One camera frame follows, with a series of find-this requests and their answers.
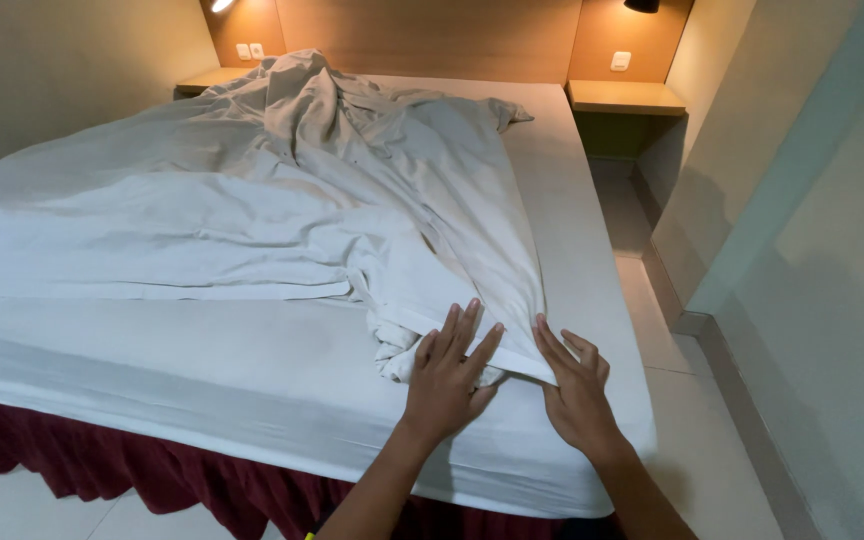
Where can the wooden bedside shelf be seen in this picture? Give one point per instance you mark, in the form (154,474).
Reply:
(623,97)
(211,79)

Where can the person's right hand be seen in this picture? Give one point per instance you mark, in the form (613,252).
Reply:
(578,401)

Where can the white bed sheet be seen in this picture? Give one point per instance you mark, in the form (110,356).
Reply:
(252,195)

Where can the lit wall lamp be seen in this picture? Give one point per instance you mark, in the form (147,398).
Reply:
(221,4)

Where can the person's left hand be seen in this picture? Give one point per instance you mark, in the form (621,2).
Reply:
(439,394)

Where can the maroon bed skirt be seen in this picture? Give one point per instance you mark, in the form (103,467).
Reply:
(139,469)

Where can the wooden headboard panel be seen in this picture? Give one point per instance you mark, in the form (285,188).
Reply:
(432,37)

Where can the white covered mattress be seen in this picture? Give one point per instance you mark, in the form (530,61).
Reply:
(252,390)

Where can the white wall switch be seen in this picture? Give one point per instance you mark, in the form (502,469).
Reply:
(243,52)
(620,61)

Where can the black wall lamp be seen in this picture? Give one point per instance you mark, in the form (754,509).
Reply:
(641,4)

